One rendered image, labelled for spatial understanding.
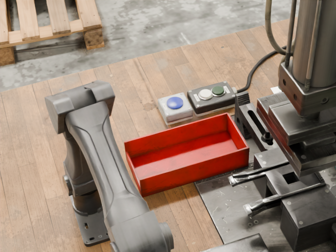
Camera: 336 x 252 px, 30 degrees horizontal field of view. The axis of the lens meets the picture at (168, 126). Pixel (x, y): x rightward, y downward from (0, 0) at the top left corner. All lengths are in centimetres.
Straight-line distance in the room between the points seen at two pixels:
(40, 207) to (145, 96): 40
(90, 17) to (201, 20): 59
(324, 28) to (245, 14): 242
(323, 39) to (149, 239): 40
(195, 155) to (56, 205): 33
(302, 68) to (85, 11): 228
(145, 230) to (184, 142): 58
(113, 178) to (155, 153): 53
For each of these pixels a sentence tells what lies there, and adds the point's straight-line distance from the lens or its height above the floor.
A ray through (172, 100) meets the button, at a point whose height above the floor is 94.
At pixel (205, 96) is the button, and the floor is 94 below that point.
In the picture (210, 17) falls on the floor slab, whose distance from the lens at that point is 336.
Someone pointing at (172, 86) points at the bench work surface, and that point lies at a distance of 160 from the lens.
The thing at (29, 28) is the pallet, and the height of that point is 14.
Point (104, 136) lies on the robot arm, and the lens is 92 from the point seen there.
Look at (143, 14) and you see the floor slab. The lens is 340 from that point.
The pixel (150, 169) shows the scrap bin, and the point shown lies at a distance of 140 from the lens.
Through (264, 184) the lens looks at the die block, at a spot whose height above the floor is 95.
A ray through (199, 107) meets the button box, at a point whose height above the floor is 93.
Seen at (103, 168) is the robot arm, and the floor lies 129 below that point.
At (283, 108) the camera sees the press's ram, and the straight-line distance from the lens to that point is 114.
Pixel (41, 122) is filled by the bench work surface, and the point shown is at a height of 90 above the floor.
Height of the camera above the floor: 197
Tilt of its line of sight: 46 degrees down
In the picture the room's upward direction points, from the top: 4 degrees counter-clockwise
